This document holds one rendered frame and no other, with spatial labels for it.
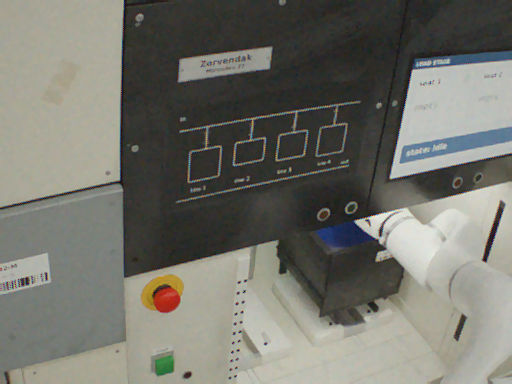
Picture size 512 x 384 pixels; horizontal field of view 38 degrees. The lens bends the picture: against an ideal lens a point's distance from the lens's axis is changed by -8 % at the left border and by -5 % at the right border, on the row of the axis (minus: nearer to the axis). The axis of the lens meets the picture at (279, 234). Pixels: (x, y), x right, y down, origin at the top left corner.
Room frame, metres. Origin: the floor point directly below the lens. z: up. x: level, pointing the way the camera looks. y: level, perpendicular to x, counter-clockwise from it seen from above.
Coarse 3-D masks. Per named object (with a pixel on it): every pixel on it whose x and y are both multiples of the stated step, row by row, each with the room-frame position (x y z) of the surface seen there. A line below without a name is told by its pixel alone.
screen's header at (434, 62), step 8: (448, 56) 1.05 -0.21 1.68; (456, 56) 1.06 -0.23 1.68; (464, 56) 1.07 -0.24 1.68; (472, 56) 1.08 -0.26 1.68; (480, 56) 1.09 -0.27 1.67; (488, 56) 1.10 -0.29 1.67; (496, 56) 1.11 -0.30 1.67; (504, 56) 1.12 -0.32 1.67; (416, 64) 1.02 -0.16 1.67; (424, 64) 1.03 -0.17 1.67; (432, 64) 1.04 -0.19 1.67; (440, 64) 1.05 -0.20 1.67; (448, 64) 1.06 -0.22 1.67; (456, 64) 1.07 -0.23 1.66; (464, 64) 1.08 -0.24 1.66
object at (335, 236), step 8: (344, 224) 1.37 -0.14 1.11; (352, 224) 1.38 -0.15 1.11; (320, 232) 1.34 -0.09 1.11; (328, 232) 1.35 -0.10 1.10; (336, 232) 1.36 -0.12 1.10; (344, 232) 1.37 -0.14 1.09; (352, 232) 1.38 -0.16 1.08; (360, 232) 1.40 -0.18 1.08; (328, 240) 1.35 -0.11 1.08; (336, 240) 1.36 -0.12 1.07; (344, 240) 1.37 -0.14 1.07; (352, 240) 1.39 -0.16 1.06; (360, 240) 1.40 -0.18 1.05; (368, 240) 1.41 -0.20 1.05; (336, 248) 1.36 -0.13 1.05
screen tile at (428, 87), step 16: (416, 80) 1.03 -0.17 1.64; (432, 80) 1.04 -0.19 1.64; (448, 80) 1.06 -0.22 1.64; (416, 96) 1.03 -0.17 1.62; (432, 96) 1.05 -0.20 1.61; (448, 96) 1.07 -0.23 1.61; (464, 96) 1.08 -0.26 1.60; (432, 112) 1.05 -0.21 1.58; (448, 112) 1.07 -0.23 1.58; (464, 112) 1.09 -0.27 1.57; (416, 128) 1.04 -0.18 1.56; (432, 128) 1.05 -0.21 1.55; (448, 128) 1.07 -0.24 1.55
